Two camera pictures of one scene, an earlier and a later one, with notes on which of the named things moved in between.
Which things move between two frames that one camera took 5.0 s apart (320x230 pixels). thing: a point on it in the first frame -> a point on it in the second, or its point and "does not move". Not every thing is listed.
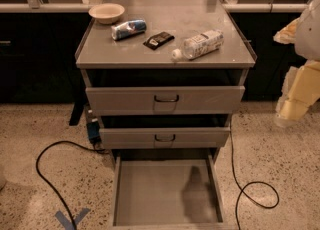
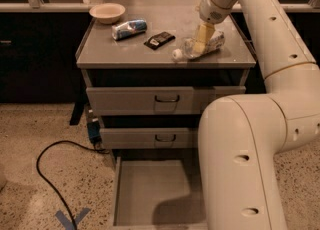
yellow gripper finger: [304, 91] -> [204, 34]
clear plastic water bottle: [198, 45] does not move
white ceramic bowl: [106, 13] does not move
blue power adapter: [94, 132] does not move
